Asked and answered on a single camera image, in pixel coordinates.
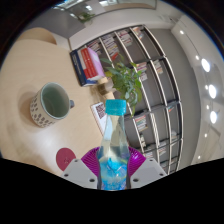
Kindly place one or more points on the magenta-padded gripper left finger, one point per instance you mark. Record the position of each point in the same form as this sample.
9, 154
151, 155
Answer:
78, 171

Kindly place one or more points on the pink book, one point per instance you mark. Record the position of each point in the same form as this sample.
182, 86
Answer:
96, 63

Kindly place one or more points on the patterned ceramic mug, green inside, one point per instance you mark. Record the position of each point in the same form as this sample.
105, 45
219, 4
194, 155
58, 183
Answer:
50, 105

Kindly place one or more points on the clear water bottle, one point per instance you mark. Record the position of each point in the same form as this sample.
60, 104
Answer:
114, 146

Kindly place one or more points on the group of ceiling lights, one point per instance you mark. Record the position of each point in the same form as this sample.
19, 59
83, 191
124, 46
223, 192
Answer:
205, 65

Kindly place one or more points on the tan wooden chair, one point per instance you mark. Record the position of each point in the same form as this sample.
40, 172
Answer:
36, 35

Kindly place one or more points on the green potted plant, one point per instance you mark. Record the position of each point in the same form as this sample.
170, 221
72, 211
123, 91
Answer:
125, 80

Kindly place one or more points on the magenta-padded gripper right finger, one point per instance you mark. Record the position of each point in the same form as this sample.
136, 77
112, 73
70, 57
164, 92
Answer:
146, 171

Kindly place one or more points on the red book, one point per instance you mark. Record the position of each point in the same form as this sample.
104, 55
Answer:
87, 65

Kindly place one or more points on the dark blue book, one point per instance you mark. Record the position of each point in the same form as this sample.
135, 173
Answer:
77, 68

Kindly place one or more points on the grey bookshelf unit with books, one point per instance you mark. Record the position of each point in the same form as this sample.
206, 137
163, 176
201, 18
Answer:
160, 86

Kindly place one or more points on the small potted plant by window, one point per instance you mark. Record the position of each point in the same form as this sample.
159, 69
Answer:
86, 16

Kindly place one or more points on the flat round red coaster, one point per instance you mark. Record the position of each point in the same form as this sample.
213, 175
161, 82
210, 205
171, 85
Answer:
64, 158

